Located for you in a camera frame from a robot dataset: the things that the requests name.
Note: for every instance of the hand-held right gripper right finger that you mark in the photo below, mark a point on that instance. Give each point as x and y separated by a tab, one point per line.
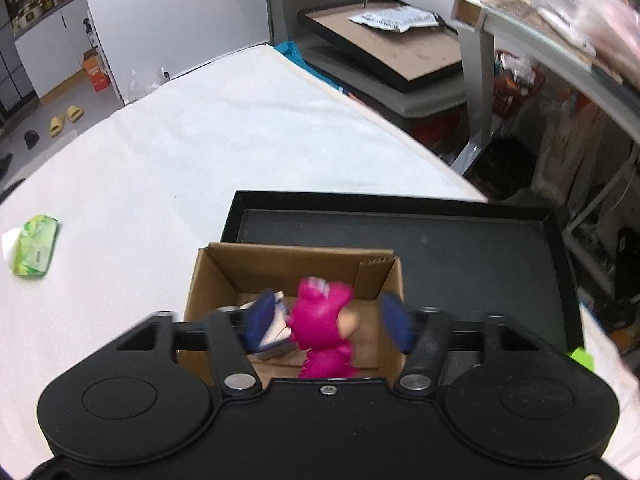
397	322

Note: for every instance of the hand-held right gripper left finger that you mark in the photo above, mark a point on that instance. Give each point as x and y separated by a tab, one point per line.
261	322

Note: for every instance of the pink bear figurine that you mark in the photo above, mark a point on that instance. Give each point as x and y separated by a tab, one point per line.
320	330

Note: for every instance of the brown cardboard box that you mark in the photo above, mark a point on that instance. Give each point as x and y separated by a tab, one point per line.
220	270

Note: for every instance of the green hexagonal container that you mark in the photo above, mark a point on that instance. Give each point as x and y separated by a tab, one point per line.
582	360

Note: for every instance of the black shallow tray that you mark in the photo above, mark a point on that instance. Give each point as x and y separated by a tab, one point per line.
450	260

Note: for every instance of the grey storage bin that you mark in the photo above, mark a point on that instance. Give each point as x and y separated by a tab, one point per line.
400	102

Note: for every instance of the green tissue pack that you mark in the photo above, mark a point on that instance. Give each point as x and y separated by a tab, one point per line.
36	247

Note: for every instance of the beige paper bag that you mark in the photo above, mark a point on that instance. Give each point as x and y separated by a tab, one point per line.
565	150

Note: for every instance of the orange plastic basket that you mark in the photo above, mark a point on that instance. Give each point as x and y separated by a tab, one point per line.
515	95

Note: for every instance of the crumpled clear plastic bag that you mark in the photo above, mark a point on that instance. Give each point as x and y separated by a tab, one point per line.
147	85

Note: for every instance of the teal cloth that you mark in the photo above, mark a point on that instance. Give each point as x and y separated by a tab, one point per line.
289	52

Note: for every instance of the grey metal desk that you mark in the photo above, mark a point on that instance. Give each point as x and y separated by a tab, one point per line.
475	60

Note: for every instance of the yellow slipper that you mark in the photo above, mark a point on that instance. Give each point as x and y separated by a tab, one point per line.
56	125
75	113

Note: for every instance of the black shoe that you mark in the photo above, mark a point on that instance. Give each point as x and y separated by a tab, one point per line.
31	139

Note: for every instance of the orange cardboard box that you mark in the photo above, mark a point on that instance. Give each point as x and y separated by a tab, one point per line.
96	72

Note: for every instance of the white plastic mail package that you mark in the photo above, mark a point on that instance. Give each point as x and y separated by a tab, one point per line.
395	17

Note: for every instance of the black spray bottle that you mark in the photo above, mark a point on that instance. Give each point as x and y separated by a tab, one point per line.
90	35

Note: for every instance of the white cabinet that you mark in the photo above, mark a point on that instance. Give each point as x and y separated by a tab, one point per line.
55	55

